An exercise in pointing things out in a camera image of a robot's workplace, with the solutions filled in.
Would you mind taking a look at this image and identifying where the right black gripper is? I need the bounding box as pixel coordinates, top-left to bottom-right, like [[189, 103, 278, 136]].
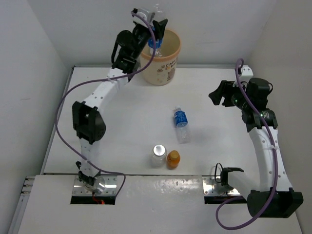
[[209, 79, 251, 110]]

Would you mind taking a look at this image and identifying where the blue label bottle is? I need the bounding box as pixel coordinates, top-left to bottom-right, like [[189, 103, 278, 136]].
[[147, 3, 169, 56], [174, 106, 191, 144], [155, 47, 164, 58]]

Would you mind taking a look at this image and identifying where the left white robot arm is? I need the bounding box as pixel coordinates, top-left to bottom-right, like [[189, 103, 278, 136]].
[[72, 19, 168, 189]]

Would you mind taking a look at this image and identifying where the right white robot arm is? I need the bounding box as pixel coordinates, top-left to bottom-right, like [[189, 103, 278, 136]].
[[209, 78, 304, 218]]

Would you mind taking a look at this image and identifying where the beige plastic waste bin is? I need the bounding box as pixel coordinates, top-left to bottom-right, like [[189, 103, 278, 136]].
[[142, 29, 181, 86]]

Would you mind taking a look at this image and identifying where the orange juice bottle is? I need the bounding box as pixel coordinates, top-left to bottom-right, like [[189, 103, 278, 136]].
[[166, 150, 181, 169]]

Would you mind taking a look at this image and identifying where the clear jar white lid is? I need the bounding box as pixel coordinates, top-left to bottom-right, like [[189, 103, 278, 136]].
[[152, 144, 167, 167]]

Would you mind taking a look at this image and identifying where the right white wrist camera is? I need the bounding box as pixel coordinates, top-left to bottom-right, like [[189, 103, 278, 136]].
[[238, 65, 254, 80]]

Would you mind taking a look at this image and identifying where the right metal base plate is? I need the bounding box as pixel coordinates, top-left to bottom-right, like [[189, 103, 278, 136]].
[[202, 176, 240, 196]]

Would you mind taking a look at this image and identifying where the metal base plate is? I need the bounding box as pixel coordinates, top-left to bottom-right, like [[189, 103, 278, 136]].
[[202, 176, 240, 196], [72, 175, 117, 196]]

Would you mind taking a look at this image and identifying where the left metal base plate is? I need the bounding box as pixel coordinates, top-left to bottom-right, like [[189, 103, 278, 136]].
[[72, 175, 117, 196]]

